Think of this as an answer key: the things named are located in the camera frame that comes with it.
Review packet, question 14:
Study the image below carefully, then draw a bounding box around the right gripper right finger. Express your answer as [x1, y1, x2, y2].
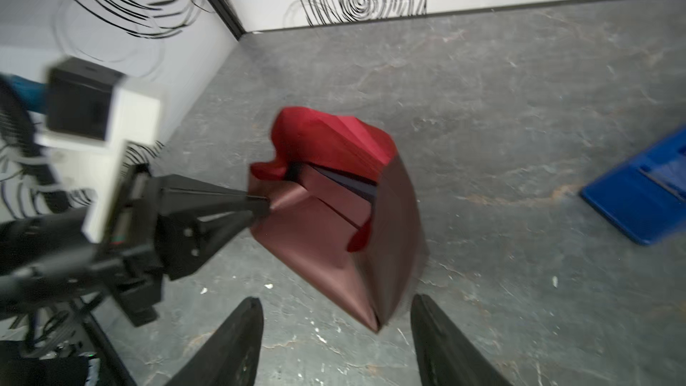
[410, 294, 510, 386]

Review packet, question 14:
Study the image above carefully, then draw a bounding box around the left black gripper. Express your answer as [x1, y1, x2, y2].
[104, 164, 270, 327]

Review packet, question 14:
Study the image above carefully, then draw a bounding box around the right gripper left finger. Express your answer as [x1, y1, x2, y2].
[168, 297, 264, 386]

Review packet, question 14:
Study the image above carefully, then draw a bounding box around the red wrapping paper sheet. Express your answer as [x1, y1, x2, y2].
[248, 107, 426, 332]

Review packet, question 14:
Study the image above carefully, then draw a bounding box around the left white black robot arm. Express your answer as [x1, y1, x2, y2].
[1, 69, 270, 326]

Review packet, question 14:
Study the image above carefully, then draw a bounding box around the blue tape dispenser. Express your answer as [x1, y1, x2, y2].
[580, 127, 685, 246]

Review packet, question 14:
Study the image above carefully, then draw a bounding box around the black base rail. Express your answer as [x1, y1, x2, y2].
[0, 299, 140, 386]

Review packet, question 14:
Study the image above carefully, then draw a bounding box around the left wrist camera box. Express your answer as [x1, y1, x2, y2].
[34, 57, 164, 243]

